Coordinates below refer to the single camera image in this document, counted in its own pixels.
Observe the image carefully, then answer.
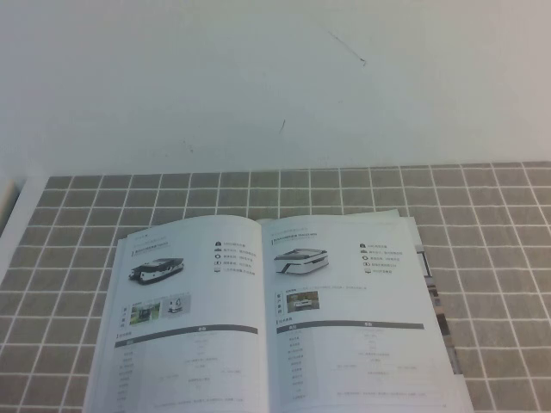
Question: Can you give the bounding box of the white product catalogue book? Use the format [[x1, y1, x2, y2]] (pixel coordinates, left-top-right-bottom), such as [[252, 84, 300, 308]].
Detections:
[[84, 209, 474, 413]]

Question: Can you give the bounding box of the beige board edge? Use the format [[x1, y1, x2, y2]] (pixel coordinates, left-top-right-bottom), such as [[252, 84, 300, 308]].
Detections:
[[0, 178, 21, 229]]

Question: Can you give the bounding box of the grey checked tablecloth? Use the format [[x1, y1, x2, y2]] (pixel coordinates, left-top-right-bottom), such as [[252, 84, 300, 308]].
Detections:
[[0, 161, 551, 413]]

